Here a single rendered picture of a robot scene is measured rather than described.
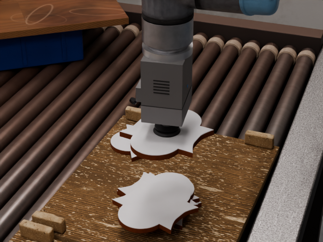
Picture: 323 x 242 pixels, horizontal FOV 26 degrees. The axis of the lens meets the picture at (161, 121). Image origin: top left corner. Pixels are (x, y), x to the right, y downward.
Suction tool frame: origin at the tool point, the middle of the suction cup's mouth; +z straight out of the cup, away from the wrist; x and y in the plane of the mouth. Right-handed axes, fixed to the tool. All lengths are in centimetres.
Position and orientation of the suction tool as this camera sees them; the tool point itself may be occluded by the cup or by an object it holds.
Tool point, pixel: (167, 136)
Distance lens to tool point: 111.4
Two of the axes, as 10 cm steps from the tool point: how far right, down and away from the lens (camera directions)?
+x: 9.8, 1.1, -1.8
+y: -2.1, 5.0, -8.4
